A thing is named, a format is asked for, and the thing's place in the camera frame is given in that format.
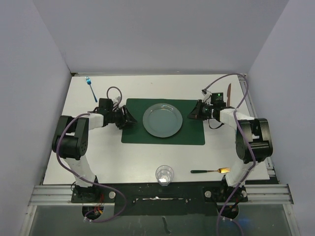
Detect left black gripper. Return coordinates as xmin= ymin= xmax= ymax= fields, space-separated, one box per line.
xmin=107 ymin=105 xmax=138 ymax=129

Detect dark green placemat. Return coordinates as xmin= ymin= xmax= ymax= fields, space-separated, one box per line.
xmin=121 ymin=98 xmax=205 ymax=145

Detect grey-blue round plate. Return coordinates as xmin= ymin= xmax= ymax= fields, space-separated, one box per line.
xmin=142 ymin=103 xmax=183 ymax=138

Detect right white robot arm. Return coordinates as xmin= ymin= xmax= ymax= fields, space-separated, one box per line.
xmin=188 ymin=100 xmax=273 ymax=201

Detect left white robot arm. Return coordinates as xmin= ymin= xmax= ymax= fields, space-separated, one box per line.
xmin=52 ymin=98 xmax=137 ymax=202

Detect brown knife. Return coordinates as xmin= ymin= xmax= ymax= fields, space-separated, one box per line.
xmin=226 ymin=84 xmax=232 ymax=107

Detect blue metallic fork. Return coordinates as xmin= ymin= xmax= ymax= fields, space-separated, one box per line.
xmin=85 ymin=77 xmax=98 ymax=103

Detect clear drinking glass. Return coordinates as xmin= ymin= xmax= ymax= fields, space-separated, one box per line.
xmin=155 ymin=165 xmax=174 ymax=186

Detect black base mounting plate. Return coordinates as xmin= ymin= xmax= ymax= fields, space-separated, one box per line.
xmin=71 ymin=181 xmax=248 ymax=216

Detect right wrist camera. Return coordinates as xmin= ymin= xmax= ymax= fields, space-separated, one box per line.
xmin=211 ymin=92 xmax=226 ymax=107

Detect aluminium right side rail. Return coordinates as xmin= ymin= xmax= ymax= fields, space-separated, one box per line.
xmin=238 ymin=73 xmax=275 ymax=175

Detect gold fork green handle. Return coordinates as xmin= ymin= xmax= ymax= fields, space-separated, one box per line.
xmin=190 ymin=168 xmax=231 ymax=174

